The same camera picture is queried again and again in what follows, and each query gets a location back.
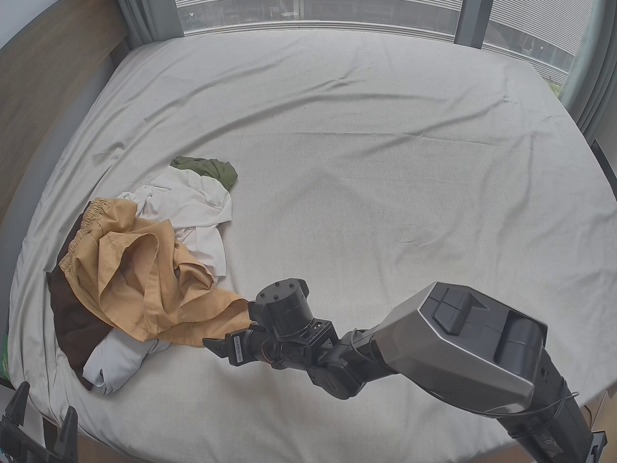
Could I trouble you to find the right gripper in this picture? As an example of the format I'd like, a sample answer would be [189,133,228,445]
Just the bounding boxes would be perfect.
[202,327,290,369]

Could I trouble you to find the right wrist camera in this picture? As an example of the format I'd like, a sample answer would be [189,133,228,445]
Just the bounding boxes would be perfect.
[247,300,266,331]

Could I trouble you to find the dark brown garment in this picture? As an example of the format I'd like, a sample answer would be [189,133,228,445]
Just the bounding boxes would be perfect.
[46,213,116,392]

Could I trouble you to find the dark green garment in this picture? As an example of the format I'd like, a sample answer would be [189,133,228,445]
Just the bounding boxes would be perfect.
[170,156,239,193]

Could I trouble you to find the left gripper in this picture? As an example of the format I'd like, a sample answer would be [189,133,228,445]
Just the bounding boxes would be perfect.
[0,381,79,463]

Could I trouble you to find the window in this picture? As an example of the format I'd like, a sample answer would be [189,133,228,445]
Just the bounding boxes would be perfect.
[166,0,601,83]

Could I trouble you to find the white garment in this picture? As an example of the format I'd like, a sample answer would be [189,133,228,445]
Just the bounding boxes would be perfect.
[116,166,233,278]

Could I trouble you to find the pale grey garment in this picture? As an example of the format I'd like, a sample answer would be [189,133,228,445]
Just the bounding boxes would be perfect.
[82,328,173,396]

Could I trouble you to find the bed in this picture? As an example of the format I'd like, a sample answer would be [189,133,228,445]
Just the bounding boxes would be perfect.
[0,0,615,463]

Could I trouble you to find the grey-green curtain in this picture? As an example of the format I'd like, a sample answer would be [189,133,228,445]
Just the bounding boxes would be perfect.
[89,0,186,47]
[557,0,617,143]

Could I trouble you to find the tan shorts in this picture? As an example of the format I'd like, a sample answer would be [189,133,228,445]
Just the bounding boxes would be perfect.
[58,198,252,347]

